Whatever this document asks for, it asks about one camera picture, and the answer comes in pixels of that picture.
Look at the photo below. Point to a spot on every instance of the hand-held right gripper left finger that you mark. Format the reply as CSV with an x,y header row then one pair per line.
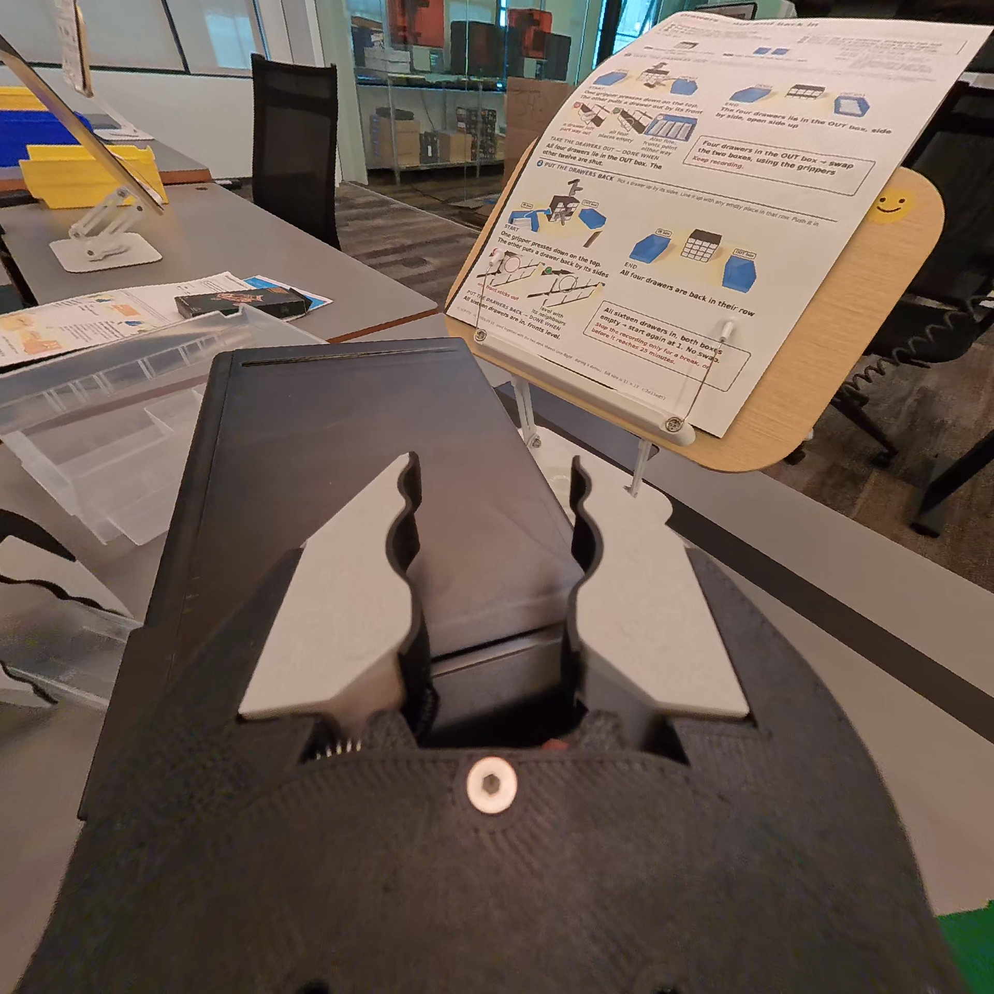
x,y
342,606

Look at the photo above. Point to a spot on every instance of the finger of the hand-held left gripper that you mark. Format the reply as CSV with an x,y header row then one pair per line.
x,y
15,691
46,563

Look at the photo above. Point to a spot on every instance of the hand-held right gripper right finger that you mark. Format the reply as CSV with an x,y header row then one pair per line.
x,y
652,621

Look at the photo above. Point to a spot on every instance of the small clear plastic drawer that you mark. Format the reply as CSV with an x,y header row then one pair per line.
x,y
78,652

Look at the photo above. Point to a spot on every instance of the black drawer cabinet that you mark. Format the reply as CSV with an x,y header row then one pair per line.
x,y
349,404

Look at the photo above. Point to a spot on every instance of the green plastic bin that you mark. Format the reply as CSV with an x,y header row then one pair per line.
x,y
971,955

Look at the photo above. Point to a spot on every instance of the large clear plastic tray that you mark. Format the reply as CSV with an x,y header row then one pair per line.
x,y
93,435

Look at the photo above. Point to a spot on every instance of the printed paper sheet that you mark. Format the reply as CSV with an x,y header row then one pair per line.
x,y
116,310

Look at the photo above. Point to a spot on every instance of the blue edged paper sheet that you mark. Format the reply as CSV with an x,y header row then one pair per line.
x,y
314,299

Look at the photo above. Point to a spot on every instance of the white tablet stand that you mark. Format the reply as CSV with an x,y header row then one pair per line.
x,y
101,252

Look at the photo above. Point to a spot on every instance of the small black box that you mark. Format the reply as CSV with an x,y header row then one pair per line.
x,y
233,303

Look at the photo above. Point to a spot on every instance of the wooden document stand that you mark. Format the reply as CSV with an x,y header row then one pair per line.
x,y
839,349

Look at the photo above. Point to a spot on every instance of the yellow plastic bin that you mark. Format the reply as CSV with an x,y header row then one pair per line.
x,y
23,97
78,175

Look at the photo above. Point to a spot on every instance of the blue plastic bin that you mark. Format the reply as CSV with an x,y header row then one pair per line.
x,y
31,136

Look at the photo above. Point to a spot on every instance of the printed instruction sheet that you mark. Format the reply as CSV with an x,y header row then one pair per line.
x,y
699,194

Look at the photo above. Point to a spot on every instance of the black office chair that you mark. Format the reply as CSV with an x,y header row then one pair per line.
x,y
955,310
295,140

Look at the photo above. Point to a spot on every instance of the tilted flat tablet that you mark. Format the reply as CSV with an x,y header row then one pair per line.
x,y
85,128

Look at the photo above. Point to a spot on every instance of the metal storage shelf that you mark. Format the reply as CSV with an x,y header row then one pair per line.
x,y
404,132

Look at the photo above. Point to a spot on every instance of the yellow smiley sticker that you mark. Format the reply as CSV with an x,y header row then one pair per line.
x,y
891,206

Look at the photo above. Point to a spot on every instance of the brown cardboard box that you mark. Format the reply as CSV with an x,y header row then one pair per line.
x,y
536,116

